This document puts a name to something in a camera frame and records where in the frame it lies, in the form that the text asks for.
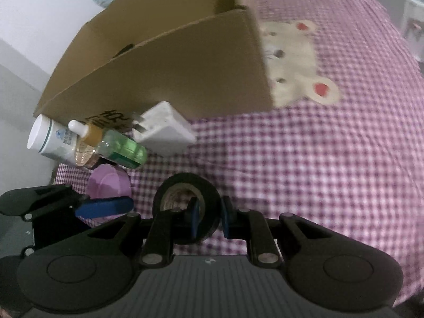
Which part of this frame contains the white plastic bottle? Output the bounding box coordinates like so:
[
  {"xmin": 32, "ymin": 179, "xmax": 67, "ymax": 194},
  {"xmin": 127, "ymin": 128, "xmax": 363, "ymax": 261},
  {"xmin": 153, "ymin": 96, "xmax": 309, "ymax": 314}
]
[{"xmin": 27, "ymin": 114, "xmax": 83, "ymax": 166}]

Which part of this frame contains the pink checkered bear cloth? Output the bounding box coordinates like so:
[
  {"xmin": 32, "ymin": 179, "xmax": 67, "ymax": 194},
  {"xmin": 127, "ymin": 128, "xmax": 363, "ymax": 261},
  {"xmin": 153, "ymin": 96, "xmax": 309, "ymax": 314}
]
[{"xmin": 53, "ymin": 0, "xmax": 424, "ymax": 305}]

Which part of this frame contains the purple plastic bowl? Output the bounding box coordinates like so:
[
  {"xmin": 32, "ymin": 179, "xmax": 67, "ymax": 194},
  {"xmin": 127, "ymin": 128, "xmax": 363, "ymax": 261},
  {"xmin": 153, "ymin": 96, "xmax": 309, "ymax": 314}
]
[{"xmin": 87, "ymin": 165, "xmax": 132, "ymax": 201}]

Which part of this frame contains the white water dispenser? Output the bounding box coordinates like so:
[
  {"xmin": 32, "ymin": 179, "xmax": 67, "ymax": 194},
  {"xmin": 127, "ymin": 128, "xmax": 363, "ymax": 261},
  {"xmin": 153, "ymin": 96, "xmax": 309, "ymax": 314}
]
[{"xmin": 381, "ymin": 0, "xmax": 424, "ymax": 60}]

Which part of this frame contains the white power adapter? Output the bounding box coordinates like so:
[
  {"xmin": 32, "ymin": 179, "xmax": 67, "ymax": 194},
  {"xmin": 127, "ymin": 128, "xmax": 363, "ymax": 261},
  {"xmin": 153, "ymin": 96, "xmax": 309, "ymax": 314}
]
[{"xmin": 131, "ymin": 101, "xmax": 197, "ymax": 157}]

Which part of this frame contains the brown cardboard box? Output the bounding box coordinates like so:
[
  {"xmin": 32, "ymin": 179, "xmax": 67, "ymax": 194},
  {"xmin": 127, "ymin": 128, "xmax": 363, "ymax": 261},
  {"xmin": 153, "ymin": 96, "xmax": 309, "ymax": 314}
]
[{"xmin": 33, "ymin": 0, "xmax": 275, "ymax": 131}]

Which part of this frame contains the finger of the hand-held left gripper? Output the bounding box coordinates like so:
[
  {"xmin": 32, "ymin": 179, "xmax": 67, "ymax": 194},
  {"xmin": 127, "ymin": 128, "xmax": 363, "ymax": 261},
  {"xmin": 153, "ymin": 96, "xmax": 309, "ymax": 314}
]
[{"xmin": 0, "ymin": 185, "xmax": 134, "ymax": 221}]

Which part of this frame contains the black tape roll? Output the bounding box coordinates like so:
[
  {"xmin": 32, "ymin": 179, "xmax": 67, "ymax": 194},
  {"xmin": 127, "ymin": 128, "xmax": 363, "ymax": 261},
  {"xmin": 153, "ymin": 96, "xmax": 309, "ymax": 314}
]
[{"xmin": 153, "ymin": 173, "xmax": 222, "ymax": 244}]

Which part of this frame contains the green dropper bottle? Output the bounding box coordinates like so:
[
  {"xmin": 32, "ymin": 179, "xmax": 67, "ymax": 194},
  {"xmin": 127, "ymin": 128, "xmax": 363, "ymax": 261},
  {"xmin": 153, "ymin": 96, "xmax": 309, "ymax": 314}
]
[{"xmin": 68, "ymin": 120, "xmax": 148, "ymax": 169}]

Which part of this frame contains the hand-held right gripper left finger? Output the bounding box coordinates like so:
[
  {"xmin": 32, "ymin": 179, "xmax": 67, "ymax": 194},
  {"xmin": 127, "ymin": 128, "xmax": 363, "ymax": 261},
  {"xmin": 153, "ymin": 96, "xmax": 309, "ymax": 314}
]
[{"xmin": 66, "ymin": 197, "xmax": 200, "ymax": 267}]

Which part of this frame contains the gold lid cosmetic jar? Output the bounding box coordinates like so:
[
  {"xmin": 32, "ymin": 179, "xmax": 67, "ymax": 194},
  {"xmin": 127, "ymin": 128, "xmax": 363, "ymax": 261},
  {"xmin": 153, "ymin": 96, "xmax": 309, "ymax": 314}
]
[{"xmin": 74, "ymin": 141, "xmax": 100, "ymax": 169}]

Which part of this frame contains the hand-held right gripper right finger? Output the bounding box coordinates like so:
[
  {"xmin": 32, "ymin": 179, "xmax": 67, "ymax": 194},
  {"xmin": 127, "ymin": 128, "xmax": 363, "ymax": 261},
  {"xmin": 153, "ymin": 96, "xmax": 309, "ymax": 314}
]
[{"xmin": 223, "ymin": 196, "xmax": 358, "ymax": 267}]

